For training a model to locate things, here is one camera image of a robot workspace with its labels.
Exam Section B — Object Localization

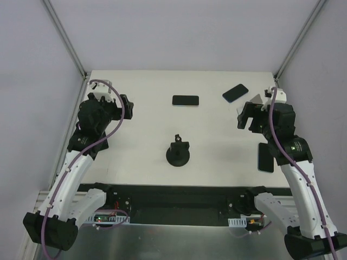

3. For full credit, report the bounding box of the black phone centre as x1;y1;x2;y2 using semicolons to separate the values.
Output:
172;95;200;107

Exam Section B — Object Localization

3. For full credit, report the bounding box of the aluminium frame post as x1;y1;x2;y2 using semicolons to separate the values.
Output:
41;0;87;79
274;0;329;83

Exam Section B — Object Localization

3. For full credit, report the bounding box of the black round-base phone holder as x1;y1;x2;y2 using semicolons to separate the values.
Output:
166;134;190;167

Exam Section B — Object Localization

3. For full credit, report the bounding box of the blue phone top right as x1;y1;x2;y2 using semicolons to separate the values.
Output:
222;84;249;103

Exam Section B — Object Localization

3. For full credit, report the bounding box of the left aluminium frame post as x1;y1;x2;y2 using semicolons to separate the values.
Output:
41;0;87;79

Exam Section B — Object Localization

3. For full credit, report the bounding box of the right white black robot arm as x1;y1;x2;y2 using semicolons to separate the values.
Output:
235;102;346;259

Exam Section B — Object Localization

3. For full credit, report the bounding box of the white cable duct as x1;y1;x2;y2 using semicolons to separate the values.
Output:
84;213;130;225
228;218;247;228

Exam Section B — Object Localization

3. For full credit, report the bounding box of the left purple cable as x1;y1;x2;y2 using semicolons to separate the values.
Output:
42;79;126;260

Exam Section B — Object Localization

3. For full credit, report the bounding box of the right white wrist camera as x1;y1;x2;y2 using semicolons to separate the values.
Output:
265;87;287;105

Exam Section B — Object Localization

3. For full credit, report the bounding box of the right aluminium frame post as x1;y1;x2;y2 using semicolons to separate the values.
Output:
274;0;329;83

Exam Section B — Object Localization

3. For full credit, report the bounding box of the left white cable duct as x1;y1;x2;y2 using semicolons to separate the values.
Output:
84;213;130;225

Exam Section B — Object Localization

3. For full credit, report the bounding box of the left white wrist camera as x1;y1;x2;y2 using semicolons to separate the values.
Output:
89;82;113;102

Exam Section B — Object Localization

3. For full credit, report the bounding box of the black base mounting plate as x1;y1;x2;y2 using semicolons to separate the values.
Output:
77;183;290;227

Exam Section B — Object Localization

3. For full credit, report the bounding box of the right white cable duct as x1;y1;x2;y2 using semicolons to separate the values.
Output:
228;218;247;228

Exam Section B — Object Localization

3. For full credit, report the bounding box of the silver metal phone stand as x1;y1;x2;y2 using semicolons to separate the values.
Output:
236;94;263;115

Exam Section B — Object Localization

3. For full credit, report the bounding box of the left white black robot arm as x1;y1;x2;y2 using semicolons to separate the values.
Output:
23;93;133;251

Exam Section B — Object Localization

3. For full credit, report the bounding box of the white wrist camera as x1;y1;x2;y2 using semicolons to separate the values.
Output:
265;87;287;105
89;82;113;102

